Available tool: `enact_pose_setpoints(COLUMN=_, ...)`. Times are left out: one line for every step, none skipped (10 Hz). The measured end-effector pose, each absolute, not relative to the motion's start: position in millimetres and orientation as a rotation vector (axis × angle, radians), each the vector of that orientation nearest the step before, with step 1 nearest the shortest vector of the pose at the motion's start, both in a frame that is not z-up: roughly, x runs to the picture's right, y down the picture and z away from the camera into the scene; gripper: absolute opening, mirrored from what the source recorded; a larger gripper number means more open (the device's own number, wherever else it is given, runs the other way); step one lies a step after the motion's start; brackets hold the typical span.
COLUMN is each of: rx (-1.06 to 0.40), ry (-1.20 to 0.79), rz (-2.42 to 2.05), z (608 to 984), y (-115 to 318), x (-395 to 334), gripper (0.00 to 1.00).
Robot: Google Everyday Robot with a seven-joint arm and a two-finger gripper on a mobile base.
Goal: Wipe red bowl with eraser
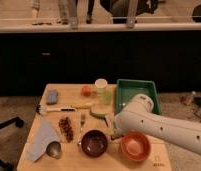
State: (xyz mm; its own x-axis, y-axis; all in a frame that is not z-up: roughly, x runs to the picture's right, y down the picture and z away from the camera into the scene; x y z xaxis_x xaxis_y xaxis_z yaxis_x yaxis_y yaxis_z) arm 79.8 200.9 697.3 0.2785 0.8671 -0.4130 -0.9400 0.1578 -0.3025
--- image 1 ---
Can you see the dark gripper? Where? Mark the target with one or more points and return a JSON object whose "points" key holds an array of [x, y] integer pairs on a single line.
{"points": [[116, 133]]}

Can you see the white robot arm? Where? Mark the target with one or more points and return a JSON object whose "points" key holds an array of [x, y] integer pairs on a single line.
{"points": [[137, 115]]}

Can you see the orange red bowl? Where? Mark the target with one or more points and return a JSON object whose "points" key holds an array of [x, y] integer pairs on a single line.
{"points": [[135, 146]]}

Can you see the dark purple bowl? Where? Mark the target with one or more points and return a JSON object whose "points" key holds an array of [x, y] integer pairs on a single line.
{"points": [[94, 143]]}

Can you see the green banana toy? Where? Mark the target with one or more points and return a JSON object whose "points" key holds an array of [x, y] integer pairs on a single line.
{"points": [[98, 115]]}

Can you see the metal fork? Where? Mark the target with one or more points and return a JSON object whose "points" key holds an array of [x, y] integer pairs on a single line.
{"points": [[82, 121]]}

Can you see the green translucent cup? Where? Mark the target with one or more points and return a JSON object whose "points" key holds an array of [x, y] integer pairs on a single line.
{"points": [[106, 97]]}

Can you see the yellow wooden stick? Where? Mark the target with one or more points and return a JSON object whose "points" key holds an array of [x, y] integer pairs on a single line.
{"points": [[82, 106]]}

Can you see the green plastic tray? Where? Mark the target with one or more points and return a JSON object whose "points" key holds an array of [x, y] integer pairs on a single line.
{"points": [[126, 89]]}

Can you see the white lidded cup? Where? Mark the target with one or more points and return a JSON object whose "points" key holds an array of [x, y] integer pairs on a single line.
{"points": [[101, 85]]}

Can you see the brown pine cone strip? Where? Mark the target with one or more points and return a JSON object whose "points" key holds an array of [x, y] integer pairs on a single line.
{"points": [[66, 128]]}

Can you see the orange ball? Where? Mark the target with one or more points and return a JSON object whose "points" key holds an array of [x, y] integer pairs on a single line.
{"points": [[86, 90]]}

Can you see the metal ladle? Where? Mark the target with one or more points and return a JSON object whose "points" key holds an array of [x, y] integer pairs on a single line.
{"points": [[54, 150]]}

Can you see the grey cloth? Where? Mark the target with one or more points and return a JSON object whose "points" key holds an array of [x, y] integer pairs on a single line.
{"points": [[43, 137]]}

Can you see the black cabinet counter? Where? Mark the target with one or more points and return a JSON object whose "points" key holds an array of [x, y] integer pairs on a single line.
{"points": [[32, 58]]}

